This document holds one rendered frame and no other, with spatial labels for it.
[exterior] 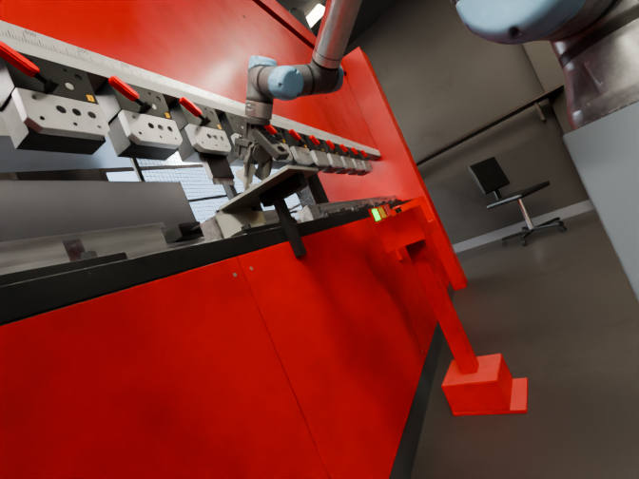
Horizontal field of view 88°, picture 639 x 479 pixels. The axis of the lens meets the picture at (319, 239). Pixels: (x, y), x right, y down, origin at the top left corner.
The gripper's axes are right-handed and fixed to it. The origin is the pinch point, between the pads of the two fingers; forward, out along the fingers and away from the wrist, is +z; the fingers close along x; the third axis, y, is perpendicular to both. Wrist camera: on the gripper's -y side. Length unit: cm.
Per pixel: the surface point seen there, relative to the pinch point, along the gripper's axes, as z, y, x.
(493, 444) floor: 62, -84, -27
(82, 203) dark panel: 19, 60, 24
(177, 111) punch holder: -17.9, 24.4, 10.4
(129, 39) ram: -34, 34, 18
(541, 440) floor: 53, -94, -30
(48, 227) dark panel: 23, 53, 36
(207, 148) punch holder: -9.1, 14.8, 6.6
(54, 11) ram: -35, 31, 36
